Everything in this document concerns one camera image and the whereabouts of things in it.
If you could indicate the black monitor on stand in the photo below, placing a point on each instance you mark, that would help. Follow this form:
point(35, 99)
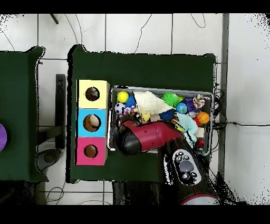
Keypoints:
point(60, 95)

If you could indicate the blue globe ball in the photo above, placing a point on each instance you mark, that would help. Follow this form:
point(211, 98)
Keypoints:
point(181, 108)

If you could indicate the mint green muslin cloth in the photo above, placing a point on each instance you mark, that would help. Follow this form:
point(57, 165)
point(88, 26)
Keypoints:
point(188, 123)

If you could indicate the orange toy basketball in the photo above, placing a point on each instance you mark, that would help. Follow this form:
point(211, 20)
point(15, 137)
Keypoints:
point(203, 118)

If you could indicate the green spiky rubber ball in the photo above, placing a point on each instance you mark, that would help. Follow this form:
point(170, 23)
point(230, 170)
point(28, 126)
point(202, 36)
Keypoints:
point(170, 99)

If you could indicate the cream muslin cloth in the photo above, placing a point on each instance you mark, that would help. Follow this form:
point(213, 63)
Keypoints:
point(149, 103)

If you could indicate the wooden box with three holes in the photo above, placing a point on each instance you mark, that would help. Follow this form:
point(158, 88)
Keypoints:
point(92, 103)

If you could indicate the shallow mesh bin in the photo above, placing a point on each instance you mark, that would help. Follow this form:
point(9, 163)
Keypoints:
point(202, 151)

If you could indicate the plain yellow ball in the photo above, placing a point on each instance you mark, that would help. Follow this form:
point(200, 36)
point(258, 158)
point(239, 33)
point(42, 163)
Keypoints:
point(122, 97)

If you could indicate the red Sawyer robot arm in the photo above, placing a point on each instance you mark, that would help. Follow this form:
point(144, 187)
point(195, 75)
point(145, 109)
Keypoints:
point(151, 135)

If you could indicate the dark green table cloth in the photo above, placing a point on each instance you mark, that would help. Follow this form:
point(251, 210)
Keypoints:
point(16, 95)
point(147, 69)

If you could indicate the purple round object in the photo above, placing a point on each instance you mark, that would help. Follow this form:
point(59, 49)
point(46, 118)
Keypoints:
point(3, 137)

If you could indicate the colourful polka dot cloth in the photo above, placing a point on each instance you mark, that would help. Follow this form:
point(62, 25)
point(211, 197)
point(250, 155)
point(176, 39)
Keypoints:
point(129, 110)
point(92, 94)

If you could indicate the black and white soccer ball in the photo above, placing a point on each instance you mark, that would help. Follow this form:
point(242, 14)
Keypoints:
point(118, 107)

